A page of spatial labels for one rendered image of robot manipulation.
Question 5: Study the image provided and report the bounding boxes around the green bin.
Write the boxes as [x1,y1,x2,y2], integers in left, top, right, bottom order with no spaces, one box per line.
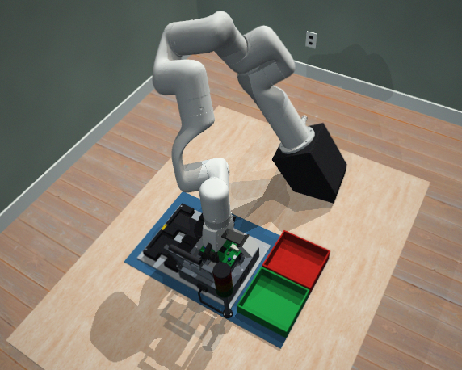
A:
[237,267,309,338]

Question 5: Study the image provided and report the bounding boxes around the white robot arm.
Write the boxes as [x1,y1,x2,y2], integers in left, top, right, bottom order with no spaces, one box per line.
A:
[152,11,314,229]

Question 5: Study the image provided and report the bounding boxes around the red open-top bin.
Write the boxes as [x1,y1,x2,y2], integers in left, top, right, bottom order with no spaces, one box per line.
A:
[262,230,330,294]

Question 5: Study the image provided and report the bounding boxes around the green circuit board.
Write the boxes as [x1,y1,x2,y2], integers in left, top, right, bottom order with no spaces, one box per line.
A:
[200,240,241,266]

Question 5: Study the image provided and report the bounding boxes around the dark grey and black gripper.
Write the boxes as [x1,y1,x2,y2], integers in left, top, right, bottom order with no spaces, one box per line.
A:
[203,213,236,263]

